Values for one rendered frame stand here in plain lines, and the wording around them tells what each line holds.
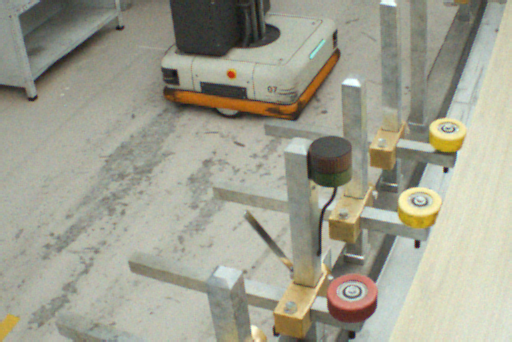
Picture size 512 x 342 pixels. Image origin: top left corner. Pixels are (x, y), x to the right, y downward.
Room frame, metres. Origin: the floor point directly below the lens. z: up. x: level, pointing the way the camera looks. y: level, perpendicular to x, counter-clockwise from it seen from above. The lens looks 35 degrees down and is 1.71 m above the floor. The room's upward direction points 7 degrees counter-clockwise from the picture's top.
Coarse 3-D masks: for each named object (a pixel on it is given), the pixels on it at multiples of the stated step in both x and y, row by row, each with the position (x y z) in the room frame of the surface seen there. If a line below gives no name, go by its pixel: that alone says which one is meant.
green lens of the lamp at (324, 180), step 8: (312, 168) 0.84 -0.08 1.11; (352, 168) 0.84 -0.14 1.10; (312, 176) 0.84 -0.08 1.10; (320, 176) 0.83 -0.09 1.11; (328, 176) 0.82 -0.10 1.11; (336, 176) 0.82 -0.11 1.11; (344, 176) 0.82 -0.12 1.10; (352, 176) 0.84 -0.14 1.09; (320, 184) 0.83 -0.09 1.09; (328, 184) 0.82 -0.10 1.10; (336, 184) 0.82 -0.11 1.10; (344, 184) 0.82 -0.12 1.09
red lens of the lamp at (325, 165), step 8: (328, 136) 0.88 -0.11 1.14; (312, 152) 0.84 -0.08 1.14; (312, 160) 0.84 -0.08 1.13; (320, 160) 0.83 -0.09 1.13; (328, 160) 0.82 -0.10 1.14; (336, 160) 0.82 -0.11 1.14; (344, 160) 0.82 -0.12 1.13; (320, 168) 0.83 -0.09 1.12; (328, 168) 0.82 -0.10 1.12; (336, 168) 0.82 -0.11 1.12; (344, 168) 0.82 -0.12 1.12
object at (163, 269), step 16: (144, 256) 0.98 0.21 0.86; (144, 272) 0.96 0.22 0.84; (160, 272) 0.94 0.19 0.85; (176, 272) 0.93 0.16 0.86; (192, 272) 0.93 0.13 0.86; (208, 272) 0.92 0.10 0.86; (192, 288) 0.92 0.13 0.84; (256, 288) 0.87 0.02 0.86; (272, 288) 0.87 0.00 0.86; (256, 304) 0.86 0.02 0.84; (272, 304) 0.84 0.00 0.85; (320, 304) 0.82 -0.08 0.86; (320, 320) 0.80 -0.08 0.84; (336, 320) 0.79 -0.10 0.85
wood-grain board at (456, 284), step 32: (480, 96) 1.34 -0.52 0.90; (480, 128) 1.21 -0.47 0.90; (480, 160) 1.10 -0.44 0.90; (448, 192) 1.01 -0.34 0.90; (480, 192) 1.00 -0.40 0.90; (448, 224) 0.92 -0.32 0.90; (480, 224) 0.91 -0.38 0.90; (448, 256) 0.84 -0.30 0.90; (480, 256) 0.83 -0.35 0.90; (416, 288) 0.78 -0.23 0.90; (448, 288) 0.77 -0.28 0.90; (480, 288) 0.76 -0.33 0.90; (416, 320) 0.72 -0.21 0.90; (448, 320) 0.70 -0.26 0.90; (480, 320) 0.69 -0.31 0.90
